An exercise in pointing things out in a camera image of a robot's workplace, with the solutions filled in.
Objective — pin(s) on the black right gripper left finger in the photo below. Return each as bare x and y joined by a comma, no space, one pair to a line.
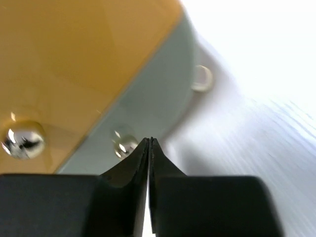
108,205

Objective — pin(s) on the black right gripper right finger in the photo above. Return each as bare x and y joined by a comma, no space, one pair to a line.
207,206

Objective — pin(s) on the silver drawer knob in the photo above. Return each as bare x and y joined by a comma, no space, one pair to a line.
23,140
124,141

